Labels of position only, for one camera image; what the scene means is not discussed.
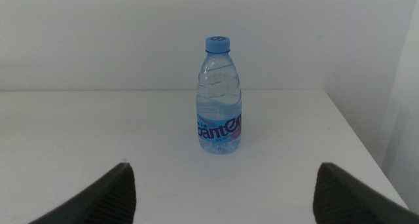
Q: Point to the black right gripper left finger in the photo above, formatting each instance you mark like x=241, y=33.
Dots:
x=108, y=201

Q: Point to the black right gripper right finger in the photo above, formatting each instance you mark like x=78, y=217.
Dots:
x=347, y=204

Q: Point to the clear water bottle blue cap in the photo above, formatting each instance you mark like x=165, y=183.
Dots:
x=218, y=103

